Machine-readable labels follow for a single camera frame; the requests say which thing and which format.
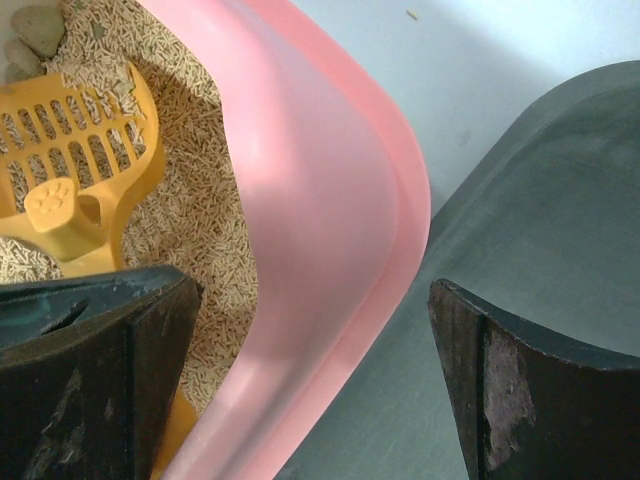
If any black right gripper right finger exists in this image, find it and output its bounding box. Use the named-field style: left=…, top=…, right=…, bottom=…
left=428, top=279, right=639, bottom=479

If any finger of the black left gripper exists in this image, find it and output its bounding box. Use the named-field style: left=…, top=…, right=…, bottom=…
left=1, top=265, right=189, bottom=345

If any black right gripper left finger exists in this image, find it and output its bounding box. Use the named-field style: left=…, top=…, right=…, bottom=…
left=1, top=277, right=202, bottom=479

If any yellow litter scoop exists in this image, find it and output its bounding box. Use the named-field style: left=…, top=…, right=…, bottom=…
left=1, top=65, right=202, bottom=479

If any dark grey plastic tray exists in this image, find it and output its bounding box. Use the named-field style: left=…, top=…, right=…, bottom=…
left=279, top=61, right=639, bottom=479

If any grey-green litter clump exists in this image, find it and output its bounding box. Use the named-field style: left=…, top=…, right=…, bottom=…
left=10, top=5, right=66, bottom=58
left=3, top=38, right=45, bottom=83

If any pink litter box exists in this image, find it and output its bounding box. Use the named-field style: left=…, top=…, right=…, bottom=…
left=146, top=1, right=431, bottom=479

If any beige cat litter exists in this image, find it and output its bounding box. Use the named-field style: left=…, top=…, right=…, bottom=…
left=1, top=1, right=258, bottom=410

